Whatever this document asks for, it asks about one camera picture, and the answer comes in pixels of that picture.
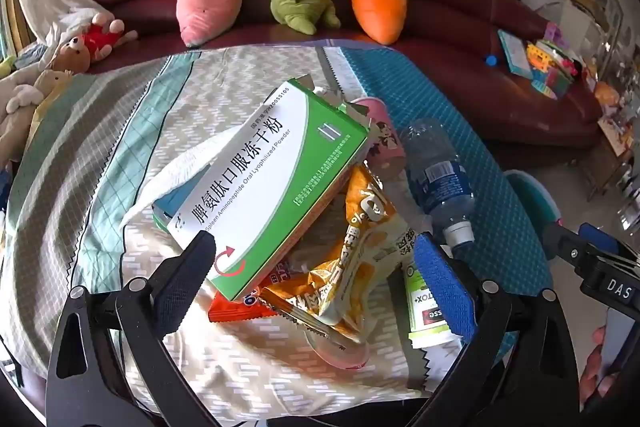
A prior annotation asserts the clear plastic water bottle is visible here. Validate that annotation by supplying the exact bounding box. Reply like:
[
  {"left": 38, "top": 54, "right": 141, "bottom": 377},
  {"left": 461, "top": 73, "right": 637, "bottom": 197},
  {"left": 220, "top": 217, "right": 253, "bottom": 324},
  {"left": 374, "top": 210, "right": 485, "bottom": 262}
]
[{"left": 400, "top": 118, "right": 476, "bottom": 250}]

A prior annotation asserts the yellow snack bag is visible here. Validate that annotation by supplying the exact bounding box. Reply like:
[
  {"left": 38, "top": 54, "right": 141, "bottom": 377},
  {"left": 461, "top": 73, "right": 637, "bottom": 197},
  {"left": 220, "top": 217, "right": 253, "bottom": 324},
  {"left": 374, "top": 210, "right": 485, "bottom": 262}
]
[{"left": 260, "top": 164, "right": 416, "bottom": 343}]

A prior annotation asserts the teal picture book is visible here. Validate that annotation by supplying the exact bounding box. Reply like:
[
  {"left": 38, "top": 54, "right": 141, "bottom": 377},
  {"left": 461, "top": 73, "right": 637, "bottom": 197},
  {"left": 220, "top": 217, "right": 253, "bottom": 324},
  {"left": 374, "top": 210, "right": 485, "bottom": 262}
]
[{"left": 497, "top": 28, "right": 535, "bottom": 80}]

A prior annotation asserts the teal trash bin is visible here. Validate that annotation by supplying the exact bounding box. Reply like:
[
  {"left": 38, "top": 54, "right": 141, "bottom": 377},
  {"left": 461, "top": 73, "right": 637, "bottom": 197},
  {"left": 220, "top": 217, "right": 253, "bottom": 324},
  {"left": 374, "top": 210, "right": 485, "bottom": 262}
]
[{"left": 502, "top": 169, "right": 561, "bottom": 260}]

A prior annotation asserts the pink paper cup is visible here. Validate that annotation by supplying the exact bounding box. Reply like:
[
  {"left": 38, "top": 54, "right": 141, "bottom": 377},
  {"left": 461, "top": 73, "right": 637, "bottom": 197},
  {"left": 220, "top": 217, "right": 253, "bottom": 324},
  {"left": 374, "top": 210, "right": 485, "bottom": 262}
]
[{"left": 350, "top": 97, "right": 407, "bottom": 178}]

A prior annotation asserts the white bottle green label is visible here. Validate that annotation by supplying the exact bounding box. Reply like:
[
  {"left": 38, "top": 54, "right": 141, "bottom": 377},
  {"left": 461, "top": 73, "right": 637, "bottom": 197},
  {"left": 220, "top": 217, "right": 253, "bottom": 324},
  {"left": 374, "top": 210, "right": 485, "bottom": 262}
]
[{"left": 404, "top": 252, "right": 463, "bottom": 349}]

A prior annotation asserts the grey foil packet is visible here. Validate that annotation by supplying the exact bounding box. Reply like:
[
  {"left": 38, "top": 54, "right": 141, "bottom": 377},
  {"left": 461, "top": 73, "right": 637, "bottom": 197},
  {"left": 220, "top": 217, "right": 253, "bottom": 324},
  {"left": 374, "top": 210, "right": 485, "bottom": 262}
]
[{"left": 292, "top": 76, "right": 373, "bottom": 132}]

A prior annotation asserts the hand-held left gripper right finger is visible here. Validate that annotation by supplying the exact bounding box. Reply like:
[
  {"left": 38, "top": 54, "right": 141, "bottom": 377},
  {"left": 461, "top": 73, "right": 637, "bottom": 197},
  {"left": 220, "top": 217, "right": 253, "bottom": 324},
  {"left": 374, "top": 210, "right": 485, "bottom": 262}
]
[{"left": 404, "top": 232, "right": 583, "bottom": 427}]

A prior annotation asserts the person's right hand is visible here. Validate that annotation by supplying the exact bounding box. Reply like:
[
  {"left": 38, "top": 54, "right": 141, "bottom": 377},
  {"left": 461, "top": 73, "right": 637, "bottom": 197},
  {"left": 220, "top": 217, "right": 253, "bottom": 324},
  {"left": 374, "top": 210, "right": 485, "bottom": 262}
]
[{"left": 580, "top": 326, "right": 609, "bottom": 404}]

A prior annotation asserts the low wooden toy table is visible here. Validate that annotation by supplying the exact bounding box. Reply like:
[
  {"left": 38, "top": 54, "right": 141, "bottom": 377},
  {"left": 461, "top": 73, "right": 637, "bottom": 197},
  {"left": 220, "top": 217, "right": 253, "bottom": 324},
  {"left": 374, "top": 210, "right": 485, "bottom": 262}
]
[{"left": 580, "top": 107, "right": 640, "bottom": 233}]

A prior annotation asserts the white crumpled tissue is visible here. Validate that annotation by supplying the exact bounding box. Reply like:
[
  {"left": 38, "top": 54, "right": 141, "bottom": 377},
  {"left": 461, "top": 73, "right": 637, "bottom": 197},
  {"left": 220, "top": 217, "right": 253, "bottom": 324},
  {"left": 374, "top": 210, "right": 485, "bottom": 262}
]
[{"left": 120, "top": 129, "right": 236, "bottom": 228}]

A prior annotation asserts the cardboard box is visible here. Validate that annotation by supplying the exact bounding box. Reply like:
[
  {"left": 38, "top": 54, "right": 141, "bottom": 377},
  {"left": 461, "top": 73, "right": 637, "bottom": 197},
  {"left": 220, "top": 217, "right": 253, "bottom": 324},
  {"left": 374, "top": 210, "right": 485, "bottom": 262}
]
[{"left": 560, "top": 0, "right": 608, "bottom": 42}]

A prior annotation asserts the brown teddy bear red shirt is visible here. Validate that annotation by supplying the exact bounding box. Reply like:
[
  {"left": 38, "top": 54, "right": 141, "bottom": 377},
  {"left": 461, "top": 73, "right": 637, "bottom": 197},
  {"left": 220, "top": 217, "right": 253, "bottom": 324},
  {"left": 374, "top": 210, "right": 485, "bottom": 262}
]
[{"left": 50, "top": 12, "right": 138, "bottom": 75}]

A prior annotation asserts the beige bunny plush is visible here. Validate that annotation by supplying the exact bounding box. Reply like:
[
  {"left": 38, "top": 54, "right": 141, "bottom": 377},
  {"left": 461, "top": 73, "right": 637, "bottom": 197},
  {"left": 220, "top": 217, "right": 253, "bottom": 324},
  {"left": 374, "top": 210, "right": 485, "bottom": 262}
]
[{"left": 0, "top": 69, "right": 71, "bottom": 162}]

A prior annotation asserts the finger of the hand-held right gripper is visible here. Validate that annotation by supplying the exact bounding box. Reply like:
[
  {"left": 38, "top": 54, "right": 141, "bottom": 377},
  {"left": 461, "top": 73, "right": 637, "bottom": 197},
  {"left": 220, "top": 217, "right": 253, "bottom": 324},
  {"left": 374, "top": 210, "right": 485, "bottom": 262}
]
[
  {"left": 542, "top": 223, "right": 588, "bottom": 269},
  {"left": 580, "top": 221, "right": 636, "bottom": 260}
]

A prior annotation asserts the dark red leather sofa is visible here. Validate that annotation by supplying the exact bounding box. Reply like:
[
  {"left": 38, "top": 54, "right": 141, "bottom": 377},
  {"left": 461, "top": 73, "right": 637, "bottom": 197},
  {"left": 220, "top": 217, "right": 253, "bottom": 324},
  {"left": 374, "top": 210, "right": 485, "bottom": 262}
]
[{"left": 77, "top": 0, "right": 606, "bottom": 168}]

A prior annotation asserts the red snack wrapper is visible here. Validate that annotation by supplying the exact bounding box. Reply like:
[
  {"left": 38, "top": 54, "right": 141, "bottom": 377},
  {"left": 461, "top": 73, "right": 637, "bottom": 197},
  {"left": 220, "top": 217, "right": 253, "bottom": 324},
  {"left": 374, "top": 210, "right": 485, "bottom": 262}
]
[{"left": 207, "top": 257, "right": 296, "bottom": 323}]

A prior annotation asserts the toys and books pile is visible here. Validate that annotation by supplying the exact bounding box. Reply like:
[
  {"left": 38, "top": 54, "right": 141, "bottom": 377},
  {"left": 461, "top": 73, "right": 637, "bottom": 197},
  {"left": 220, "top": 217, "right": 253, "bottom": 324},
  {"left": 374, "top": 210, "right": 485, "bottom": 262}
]
[{"left": 525, "top": 22, "right": 583, "bottom": 100}]

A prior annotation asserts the white green medicine box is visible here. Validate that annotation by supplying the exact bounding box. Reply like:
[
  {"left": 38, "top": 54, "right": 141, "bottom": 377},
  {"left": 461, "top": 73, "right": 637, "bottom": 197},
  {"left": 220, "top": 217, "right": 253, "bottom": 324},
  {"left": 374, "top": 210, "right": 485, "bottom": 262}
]
[{"left": 152, "top": 78, "right": 371, "bottom": 303}]

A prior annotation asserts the patchwork quilted blanket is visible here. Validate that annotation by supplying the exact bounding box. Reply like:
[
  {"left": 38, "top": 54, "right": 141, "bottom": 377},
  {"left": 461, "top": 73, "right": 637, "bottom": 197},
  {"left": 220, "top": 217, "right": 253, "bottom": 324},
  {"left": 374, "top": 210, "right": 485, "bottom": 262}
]
[{"left": 0, "top": 44, "right": 553, "bottom": 418}]

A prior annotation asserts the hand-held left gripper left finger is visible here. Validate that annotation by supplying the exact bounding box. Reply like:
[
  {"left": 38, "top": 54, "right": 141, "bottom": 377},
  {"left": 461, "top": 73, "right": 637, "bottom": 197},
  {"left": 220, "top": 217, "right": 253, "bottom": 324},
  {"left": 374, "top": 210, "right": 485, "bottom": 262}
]
[{"left": 46, "top": 231, "right": 217, "bottom": 427}]

